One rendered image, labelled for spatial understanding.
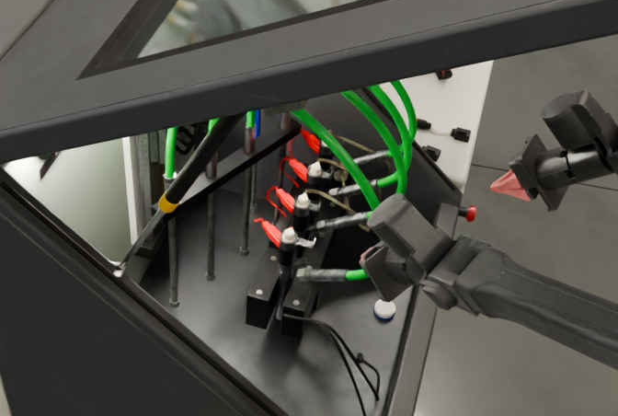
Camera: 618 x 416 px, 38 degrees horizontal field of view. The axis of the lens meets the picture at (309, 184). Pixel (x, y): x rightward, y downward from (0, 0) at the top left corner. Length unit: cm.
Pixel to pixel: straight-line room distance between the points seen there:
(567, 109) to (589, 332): 46
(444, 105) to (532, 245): 123
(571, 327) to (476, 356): 183
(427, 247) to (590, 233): 211
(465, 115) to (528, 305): 100
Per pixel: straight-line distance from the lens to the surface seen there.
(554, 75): 378
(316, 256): 156
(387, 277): 119
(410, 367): 148
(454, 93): 194
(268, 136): 159
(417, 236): 107
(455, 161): 178
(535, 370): 274
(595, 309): 89
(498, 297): 97
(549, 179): 134
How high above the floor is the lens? 216
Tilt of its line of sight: 45 degrees down
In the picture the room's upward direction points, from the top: 7 degrees clockwise
